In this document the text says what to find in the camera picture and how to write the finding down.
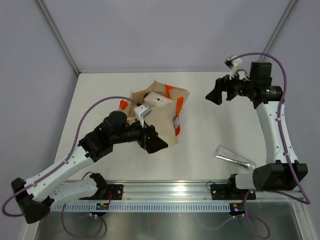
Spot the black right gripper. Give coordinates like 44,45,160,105
204,67,254,106

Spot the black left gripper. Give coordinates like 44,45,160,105
111,114,168,153

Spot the cream canvas tote bag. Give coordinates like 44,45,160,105
129,81,190,147

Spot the white rectangular lotion bottle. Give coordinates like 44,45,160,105
144,91,173,108

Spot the silver cosmetic tube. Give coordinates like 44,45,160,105
213,144,257,170

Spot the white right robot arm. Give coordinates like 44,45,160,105
134,59,308,199

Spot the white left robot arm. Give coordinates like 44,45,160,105
11,111,168,224

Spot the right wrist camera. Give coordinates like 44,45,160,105
224,55,243,79

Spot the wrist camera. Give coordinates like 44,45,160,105
134,103,152,128
224,55,243,79

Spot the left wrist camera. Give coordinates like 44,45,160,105
134,103,152,128

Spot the aluminium mounting rail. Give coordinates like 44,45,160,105
49,178,303,204

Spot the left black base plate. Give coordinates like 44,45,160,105
100,184,124,201

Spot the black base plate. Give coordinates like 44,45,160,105
210,183,256,201
100,184,124,201

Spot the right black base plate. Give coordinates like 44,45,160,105
210,183,256,201

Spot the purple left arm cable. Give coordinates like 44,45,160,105
1,96,141,238

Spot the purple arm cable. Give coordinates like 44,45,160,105
1,96,141,238
199,51,311,238

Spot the right aluminium frame post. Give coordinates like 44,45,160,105
258,0,300,62

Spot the aluminium frame post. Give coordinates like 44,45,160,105
258,0,300,62
34,0,81,77

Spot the white slotted cable duct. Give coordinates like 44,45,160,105
53,202,245,214

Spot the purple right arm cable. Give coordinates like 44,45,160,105
199,51,311,238

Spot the left aluminium frame post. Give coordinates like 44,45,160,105
34,0,81,77

